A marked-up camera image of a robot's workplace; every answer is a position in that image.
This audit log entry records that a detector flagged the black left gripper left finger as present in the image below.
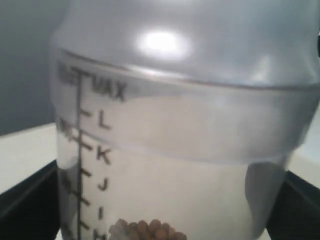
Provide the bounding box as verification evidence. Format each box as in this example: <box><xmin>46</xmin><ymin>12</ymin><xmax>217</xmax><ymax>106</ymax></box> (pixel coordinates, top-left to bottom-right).
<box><xmin>0</xmin><ymin>160</ymin><xmax>61</xmax><ymax>240</ymax></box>

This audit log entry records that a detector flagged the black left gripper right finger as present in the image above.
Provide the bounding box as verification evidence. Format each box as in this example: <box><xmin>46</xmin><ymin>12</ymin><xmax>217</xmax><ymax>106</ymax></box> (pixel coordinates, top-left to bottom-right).
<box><xmin>266</xmin><ymin>171</ymin><xmax>320</xmax><ymax>240</ymax></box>

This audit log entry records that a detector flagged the clear plastic shaker bottle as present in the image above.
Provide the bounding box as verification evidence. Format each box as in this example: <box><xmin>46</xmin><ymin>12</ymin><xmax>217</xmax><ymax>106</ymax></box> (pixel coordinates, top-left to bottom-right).
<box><xmin>50</xmin><ymin>0</ymin><xmax>320</xmax><ymax>240</ymax></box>

